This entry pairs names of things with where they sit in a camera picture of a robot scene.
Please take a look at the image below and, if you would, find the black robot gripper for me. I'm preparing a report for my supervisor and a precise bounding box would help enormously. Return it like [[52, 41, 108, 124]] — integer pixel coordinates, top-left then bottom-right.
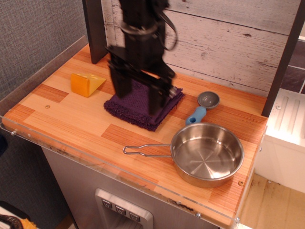
[[107, 31, 176, 115]]

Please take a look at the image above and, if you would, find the grey scoop with blue handle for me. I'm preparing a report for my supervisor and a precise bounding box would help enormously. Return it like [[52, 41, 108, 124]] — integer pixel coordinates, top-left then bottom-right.
[[185, 91, 220, 125]]

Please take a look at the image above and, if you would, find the yellow cheese wedge toy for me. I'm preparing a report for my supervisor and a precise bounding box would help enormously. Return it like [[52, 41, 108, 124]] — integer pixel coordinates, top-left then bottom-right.
[[71, 73, 106, 97]]

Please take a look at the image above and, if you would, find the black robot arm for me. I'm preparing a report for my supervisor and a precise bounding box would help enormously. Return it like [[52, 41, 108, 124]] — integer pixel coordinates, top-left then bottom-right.
[[107, 0, 176, 115]]

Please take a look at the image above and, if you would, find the white ridged side cabinet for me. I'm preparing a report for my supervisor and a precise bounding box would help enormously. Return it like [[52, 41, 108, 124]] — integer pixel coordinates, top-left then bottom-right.
[[254, 89, 305, 192]]

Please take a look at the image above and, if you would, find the orange cloth at corner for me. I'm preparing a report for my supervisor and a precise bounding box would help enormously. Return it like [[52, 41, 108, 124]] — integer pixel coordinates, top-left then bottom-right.
[[20, 219, 37, 229]]

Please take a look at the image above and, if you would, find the purple folded cloth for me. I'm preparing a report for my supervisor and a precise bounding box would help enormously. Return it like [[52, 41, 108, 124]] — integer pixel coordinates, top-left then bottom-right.
[[104, 80, 184, 131]]

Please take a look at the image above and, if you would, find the dark right shelf post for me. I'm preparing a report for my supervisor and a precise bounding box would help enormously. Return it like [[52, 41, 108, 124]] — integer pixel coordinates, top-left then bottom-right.
[[261, 0, 305, 117]]

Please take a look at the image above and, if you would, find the silver dispenser panel with buttons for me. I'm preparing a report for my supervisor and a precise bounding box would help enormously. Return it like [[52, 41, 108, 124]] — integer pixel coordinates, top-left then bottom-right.
[[95, 188, 154, 229]]

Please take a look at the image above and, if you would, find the stainless steel pot with handle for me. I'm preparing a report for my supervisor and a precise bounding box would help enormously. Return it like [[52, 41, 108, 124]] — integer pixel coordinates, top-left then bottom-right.
[[122, 122, 245, 189]]

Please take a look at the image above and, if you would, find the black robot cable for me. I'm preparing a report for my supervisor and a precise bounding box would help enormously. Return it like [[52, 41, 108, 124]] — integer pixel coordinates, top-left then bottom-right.
[[157, 9, 179, 51]]

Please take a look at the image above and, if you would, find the clear acrylic table edge guard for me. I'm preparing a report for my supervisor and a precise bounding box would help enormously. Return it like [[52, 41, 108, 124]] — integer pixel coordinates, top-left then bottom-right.
[[2, 111, 267, 229]]

